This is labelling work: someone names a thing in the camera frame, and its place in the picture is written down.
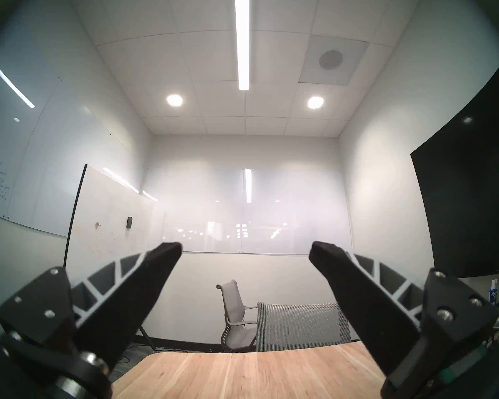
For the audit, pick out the large black wall screen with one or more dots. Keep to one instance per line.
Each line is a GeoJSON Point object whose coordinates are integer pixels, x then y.
{"type": "Point", "coordinates": [470, 194]}

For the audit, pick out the grey mesh chair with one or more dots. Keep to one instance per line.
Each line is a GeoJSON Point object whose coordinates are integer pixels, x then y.
{"type": "Point", "coordinates": [299, 325]}

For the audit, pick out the grey office chair with armrests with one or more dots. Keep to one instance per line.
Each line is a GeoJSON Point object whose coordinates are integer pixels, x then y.
{"type": "Point", "coordinates": [233, 311]}

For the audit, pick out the freestanding white whiteboard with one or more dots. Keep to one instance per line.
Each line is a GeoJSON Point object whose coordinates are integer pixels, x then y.
{"type": "Point", "coordinates": [104, 219]}

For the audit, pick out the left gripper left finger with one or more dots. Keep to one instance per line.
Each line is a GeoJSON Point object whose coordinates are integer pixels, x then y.
{"type": "Point", "coordinates": [124, 290]}

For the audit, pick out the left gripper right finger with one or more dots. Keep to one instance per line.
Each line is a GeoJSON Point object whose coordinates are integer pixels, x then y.
{"type": "Point", "coordinates": [378, 306]}

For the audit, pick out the whiteboard cleaner spray bottle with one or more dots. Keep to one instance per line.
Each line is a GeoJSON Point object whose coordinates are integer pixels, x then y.
{"type": "Point", "coordinates": [493, 294]}

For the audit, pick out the round ceiling speaker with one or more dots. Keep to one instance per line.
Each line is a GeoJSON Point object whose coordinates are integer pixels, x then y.
{"type": "Point", "coordinates": [331, 60]}

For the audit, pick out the glass wall whiteboard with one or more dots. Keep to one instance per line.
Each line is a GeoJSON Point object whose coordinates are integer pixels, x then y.
{"type": "Point", "coordinates": [274, 207]}

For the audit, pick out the written-on wall whiteboard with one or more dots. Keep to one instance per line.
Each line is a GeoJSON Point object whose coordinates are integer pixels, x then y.
{"type": "Point", "coordinates": [33, 161]}

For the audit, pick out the long ceiling light strip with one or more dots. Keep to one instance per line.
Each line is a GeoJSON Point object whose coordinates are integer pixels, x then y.
{"type": "Point", "coordinates": [242, 36]}

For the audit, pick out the round ceiling spotlight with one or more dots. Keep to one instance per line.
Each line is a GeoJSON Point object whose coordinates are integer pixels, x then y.
{"type": "Point", "coordinates": [174, 100]}
{"type": "Point", "coordinates": [315, 102]}

